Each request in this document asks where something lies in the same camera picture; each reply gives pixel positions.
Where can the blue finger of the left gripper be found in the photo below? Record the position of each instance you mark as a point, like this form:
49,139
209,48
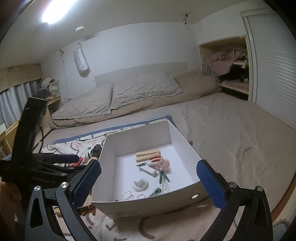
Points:
67,158
67,170

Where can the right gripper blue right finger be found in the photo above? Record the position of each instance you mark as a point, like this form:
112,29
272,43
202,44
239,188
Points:
213,182

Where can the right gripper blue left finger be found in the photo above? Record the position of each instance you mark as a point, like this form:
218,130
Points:
83,182

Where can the green clothespin with loop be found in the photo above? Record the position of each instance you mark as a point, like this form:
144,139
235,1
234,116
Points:
163,178

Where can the green plastic clip tool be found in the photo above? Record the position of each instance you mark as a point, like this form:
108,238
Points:
156,192

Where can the rectangular wooden block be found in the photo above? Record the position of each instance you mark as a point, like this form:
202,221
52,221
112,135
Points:
147,157

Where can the orange white scissors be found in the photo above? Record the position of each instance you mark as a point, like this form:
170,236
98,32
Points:
152,161

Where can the red booklet packet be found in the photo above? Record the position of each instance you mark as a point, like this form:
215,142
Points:
78,163

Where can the black hair claw clip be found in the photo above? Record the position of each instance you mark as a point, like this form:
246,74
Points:
96,151

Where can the patterned cartoon blanket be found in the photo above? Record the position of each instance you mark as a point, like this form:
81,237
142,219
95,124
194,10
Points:
187,223

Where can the wooden bedside shelf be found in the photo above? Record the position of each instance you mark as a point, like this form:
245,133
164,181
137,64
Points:
31,129

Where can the pink flower packet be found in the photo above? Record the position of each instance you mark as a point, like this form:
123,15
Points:
164,165

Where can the white round hook base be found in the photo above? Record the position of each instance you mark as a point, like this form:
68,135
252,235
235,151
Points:
140,184

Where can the left quilted beige pillow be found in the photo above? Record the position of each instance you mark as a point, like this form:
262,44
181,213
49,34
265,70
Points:
94,103

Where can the quilted beige pillow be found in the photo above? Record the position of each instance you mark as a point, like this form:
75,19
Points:
140,85
94,103

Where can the white cardboard shoe box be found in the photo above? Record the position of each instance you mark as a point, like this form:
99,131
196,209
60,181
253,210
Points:
113,193

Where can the black bag on shelf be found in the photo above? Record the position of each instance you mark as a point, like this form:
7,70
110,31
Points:
43,93

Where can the grey window curtain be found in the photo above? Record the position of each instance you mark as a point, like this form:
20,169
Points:
14,99

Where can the wooden block in box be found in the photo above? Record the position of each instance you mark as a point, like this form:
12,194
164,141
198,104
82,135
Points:
143,153

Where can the right quilted beige pillow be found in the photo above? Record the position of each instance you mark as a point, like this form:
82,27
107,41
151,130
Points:
140,85

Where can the white hanging bag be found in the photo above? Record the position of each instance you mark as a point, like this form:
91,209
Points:
80,61

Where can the beige printed curtain valance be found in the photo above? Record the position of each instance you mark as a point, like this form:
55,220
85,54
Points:
19,74

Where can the beige folded duvet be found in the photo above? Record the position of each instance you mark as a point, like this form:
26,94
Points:
193,85

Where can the pile of clothes in closet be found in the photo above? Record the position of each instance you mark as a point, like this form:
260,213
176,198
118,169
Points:
229,67

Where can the round ceiling smoke detector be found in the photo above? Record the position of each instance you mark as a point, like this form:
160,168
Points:
80,29

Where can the white louvered closet door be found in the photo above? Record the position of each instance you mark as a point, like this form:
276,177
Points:
272,48

